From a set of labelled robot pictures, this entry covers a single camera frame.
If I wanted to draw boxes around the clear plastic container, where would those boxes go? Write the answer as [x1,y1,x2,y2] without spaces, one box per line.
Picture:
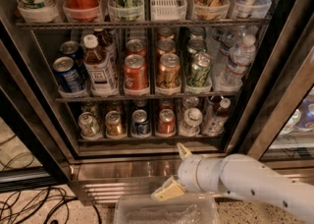
[114,193,221,224]

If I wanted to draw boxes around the red coke can bottom shelf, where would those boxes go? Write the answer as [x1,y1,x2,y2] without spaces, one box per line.
[157,109,175,134]

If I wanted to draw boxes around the blue pepsi can middle shelf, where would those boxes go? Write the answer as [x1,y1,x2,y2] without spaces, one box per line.
[53,56,84,92]

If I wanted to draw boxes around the orange can bottom shelf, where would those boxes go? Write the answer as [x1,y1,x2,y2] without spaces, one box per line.
[105,111,125,137]

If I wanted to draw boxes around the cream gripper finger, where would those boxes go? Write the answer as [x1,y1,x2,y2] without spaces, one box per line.
[151,177,185,201]
[177,142,191,160]

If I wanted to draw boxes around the blue pepsi can behind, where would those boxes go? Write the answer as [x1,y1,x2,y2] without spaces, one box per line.
[133,99,148,111]

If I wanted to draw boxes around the blue pepsi can shelf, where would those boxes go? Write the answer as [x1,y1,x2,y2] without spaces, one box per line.
[53,56,84,92]
[131,109,150,136]

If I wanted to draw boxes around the rear gold can middle shelf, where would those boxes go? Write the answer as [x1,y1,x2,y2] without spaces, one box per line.
[156,39,176,57]

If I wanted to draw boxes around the rear coke can middle shelf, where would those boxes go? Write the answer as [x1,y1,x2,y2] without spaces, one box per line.
[126,38,146,58]

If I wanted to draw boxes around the rear green can middle shelf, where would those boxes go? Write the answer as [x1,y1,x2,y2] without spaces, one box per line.
[186,38,207,58]

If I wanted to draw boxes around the black floor cables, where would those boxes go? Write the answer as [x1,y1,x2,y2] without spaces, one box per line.
[0,134,103,224]

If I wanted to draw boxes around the steel fridge bottom grille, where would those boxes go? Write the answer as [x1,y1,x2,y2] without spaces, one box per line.
[70,156,314,204]

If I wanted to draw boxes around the clear water bottle bottom shelf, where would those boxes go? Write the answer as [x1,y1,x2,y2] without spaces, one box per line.
[180,108,202,137]

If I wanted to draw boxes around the red coke can middle shelf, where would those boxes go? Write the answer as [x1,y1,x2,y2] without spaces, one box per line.
[124,54,148,90]

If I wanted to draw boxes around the red coke can shelf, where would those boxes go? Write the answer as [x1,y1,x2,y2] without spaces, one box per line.
[124,54,148,90]
[157,109,175,134]

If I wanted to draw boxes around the fridge glass door right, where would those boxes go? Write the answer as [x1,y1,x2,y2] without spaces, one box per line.
[225,0,314,164]

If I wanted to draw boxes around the rear pepsi can middle shelf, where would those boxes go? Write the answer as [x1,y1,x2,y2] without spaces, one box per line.
[60,40,83,67]

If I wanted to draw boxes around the tea bottle white cap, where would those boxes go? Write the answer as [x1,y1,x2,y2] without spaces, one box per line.
[83,34,117,96]

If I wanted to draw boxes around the tea bottle bottom shelf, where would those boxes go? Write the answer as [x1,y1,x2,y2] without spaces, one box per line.
[202,98,231,137]

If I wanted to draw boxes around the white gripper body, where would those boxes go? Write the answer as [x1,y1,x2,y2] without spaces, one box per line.
[178,154,226,193]

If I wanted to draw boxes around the green white can bottom shelf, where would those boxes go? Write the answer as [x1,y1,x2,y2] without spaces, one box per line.
[78,112,101,139]

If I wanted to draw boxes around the water bottle middle shelf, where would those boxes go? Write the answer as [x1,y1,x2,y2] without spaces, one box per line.
[219,34,256,88]

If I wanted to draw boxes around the blue pepsi can bottom shelf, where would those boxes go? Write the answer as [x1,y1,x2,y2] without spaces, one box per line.
[131,109,150,136]

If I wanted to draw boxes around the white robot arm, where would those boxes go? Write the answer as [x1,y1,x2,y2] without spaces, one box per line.
[151,143,314,224]

